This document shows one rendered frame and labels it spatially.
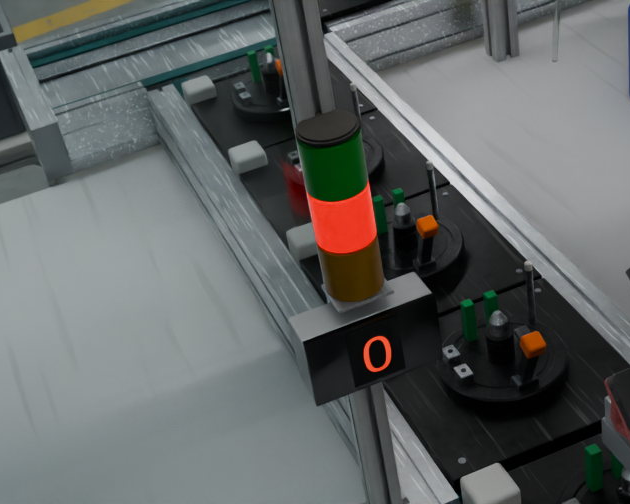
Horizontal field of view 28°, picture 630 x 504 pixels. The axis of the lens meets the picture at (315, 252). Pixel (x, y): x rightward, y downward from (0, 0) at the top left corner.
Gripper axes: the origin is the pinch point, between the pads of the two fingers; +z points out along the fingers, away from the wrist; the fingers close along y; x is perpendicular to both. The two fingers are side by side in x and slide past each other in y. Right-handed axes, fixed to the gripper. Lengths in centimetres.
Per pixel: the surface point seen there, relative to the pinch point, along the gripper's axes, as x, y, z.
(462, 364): -12.4, 5.1, 25.4
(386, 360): -12.2, 18.7, 1.1
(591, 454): 1.6, 2.3, 9.2
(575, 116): -48, -43, 73
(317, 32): -34.3, 18.6, -18.6
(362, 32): -79, -22, 89
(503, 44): -68, -44, 86
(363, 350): -13.5, 20.6, -0.4
